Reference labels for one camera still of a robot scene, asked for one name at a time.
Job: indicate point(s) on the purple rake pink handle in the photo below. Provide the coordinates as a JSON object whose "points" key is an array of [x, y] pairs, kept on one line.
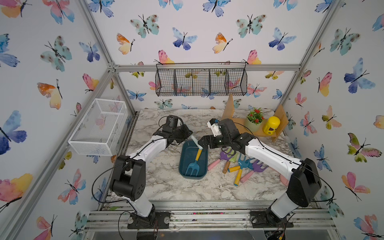
{"points": [[257, 167], [224, 156]]}

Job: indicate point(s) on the blue rake yellow handle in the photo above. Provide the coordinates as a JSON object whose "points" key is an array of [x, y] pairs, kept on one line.
{"points": [[194, 168]]}

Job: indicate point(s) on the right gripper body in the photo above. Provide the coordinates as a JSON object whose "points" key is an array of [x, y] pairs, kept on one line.
{"points": [[224, 141]]}

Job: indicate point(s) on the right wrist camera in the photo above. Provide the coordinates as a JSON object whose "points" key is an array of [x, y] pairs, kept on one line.
{"points": [[213, 124]]}

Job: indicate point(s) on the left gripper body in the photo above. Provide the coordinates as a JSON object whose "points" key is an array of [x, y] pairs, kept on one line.
{"points": [[180, 134]]}

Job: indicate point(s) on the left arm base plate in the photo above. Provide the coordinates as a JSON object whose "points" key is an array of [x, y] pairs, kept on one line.
{"points": [[155, 220]]}

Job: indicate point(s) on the yellow canister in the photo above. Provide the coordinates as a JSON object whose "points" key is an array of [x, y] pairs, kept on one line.
{"points": [[271, 125]]}

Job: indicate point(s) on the wooden shelf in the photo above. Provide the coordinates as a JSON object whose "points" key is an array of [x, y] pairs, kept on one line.
{"points": [[240, 122]]}

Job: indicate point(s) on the light blue fork white handle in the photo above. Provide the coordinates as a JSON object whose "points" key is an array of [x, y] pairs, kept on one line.
{"points": [[196, 142]]}

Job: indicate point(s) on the black wire wall basket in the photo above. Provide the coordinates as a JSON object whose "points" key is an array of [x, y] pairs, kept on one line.
{"points": [[207, 80]]}

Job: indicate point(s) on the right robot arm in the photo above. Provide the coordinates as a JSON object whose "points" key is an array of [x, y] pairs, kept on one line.
{"points": [[304, 180]]}

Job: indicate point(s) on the teal plastic storage box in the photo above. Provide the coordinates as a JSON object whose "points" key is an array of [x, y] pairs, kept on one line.
{"points": [[188, 155]]}

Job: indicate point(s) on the orange pink sieve shovel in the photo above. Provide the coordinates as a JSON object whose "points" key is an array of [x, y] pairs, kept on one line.
{"points": [[284, 181]]}

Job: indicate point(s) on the white mesh wall basket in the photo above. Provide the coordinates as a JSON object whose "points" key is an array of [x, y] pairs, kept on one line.
{"points": [[100, 128]]}

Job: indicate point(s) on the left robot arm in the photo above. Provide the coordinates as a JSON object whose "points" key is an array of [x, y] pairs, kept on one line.
{"points": [[128, 178]]}

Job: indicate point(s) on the potted red flower plant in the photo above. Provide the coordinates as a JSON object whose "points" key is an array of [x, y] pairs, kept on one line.
{"points": [[254, 119]]}

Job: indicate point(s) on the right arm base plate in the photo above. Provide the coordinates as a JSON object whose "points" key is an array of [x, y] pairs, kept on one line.
{"points": [[267, 219]]}

